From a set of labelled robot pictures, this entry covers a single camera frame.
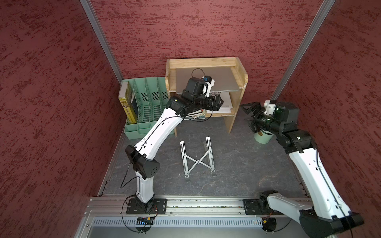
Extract mint green file organizer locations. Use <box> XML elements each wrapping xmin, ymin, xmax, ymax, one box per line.
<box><xmin>122</xmin><ymin>77</ymin><xmax>169</xmax><ymax>140</ymax></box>

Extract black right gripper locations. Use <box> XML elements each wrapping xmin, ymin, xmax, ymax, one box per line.
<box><xmin>239</xmin><ymin>101</ymin><xmax>282</xmax><ymax>134</ymax></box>

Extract aluminium corner post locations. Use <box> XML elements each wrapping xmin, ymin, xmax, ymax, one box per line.
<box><xmin>271</xmin><ymin>0</ymin><xmax>335</xmax><ymax>100</ymax></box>
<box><xmin>80</xmin><ymin>0</ymin><xmax>124</xmax><ymax>84</ymax></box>

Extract aluminium corner post left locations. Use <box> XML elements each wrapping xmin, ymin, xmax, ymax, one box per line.
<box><xmin>80</xmin><ymin>0</ymin><xmax>124</xmax><ymax>84</ymax></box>

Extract silver laptop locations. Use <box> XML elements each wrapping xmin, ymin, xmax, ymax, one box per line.
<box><xmin>176</xmin><ymin>66</ymin><xmax>239</xmax><ymax>94</ymax></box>

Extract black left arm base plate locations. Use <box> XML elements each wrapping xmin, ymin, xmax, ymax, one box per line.
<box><xmin>126</xmin><ymin>198</ymin><xmax>167</xmax><ymax>215</ymax></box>

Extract perforated cable tray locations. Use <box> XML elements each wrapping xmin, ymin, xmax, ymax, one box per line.
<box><xmin>91</xmin><ymin>217</ymin><xmax>263</xmax><ymax>228</ymax></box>

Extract green pen cup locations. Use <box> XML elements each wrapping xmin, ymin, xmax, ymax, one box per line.
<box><xmin>254</xmin><ymin>129</ymin><xmax>274</xmax><ymax>144</ymax></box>

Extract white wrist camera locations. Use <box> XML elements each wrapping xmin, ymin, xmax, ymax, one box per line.
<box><xmin>202</xmin><ymin>75</ymin><xmax>215</xmax><ymax>98</ymax></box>
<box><xmin>264</xmin><ymin>100</ymin><xmax>277</xmax><ymax>117</ymax></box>

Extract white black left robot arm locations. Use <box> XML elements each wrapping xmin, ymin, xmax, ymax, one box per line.
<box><xmin>125</xmin><ymin>75</ymin><xmax>223</xmax><ymax>212</ymax></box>

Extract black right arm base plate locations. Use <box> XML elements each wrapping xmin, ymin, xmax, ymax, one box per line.
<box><xmin>243</xmin><ymin>198</ymin><xmax>282</xmax><ymax>216</ymax></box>

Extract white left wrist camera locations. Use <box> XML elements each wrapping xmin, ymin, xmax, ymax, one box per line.
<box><xmin>202</xmin><ymin>75</ymin><xmax>215</xmax><ymax>98</ymax></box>

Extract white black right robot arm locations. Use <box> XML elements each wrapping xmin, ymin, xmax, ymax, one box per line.
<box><xmin>241</xmin><ymin>100</ymin><xmax>364</xmax><ymax>238</ymax></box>

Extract wooden desk shelf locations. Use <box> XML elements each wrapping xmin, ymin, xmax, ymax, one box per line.
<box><xmin>165</xmin><ymin>57</ymin><xmax>249</xmax><ymax>133</ymax></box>

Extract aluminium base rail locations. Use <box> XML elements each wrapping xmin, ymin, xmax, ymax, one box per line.
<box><xmin>84</xmin><ymin>194</ymin><xmax>313</xmax><ymax>216</ymax></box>

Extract silver folding laptop stand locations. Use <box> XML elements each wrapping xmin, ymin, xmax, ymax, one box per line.
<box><xmin>180</xmin><ymin>137</ymin><xmax>216</xmax><ymax>183</ymax></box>

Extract aluminium corner post right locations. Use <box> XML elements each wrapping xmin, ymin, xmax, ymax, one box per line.
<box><xmin>271</xmin><ymin>0</ymin><xmax>335</xmax><ymax>100</ymax></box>

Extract yellow book in organizer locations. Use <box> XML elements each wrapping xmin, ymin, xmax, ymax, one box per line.
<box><xmin>118</xmin><ymin>81</ymin><xmax>138</xmax><ymax>124</ymax></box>

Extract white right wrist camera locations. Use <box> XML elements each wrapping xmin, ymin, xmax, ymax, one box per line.
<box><xmin>264</xmin><ymin>100</ymin><xmax>277</xmax><ymax>117</ymax></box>

